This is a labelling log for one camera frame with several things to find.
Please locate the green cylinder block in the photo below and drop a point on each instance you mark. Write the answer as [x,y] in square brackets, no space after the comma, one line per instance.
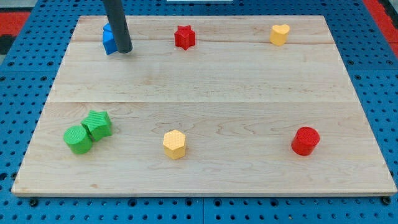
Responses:
[77,139]

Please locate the wooden board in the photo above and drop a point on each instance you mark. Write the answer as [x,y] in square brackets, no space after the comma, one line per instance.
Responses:
[238,99]

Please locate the yellow heart block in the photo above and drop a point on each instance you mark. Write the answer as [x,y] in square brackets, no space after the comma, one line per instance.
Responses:
[279,34]

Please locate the red star block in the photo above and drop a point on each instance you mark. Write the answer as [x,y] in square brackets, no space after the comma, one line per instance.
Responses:
[185,37]

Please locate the yellow hexagon block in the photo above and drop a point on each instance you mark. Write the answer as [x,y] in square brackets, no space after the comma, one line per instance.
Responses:
[174,144]

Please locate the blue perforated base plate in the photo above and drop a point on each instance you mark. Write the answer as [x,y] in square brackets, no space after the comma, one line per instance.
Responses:
[30,67]

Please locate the red cylinder block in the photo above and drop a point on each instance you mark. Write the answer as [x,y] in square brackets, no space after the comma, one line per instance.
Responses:
[305,141]

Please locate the blue block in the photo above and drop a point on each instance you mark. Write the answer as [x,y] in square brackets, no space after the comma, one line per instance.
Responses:
[108,40]

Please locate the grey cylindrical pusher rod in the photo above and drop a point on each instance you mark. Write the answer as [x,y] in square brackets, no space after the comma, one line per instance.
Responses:
[117,20]

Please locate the green star block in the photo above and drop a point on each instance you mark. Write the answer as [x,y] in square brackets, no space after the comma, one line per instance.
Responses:
[97,124]

